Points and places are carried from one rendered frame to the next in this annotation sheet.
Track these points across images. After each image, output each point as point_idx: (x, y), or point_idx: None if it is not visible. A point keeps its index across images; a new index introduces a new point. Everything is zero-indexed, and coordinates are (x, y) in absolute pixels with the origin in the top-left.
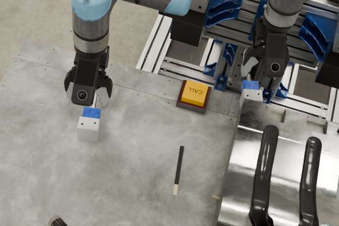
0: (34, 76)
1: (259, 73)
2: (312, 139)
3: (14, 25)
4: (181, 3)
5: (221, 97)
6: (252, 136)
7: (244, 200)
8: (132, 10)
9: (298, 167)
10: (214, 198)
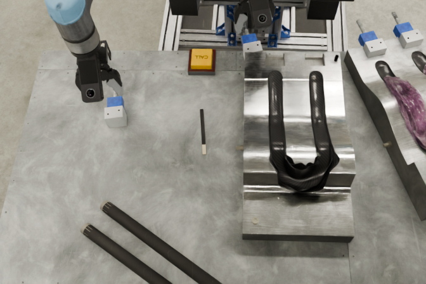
0: (59, 82)
1: None
2: (313, 74)
3: (54, 36)
4: None
5: (226, 56)
6: (259, 85)
7: (263, 146)
8: None
9: (306, 102)
10: (238, 148)
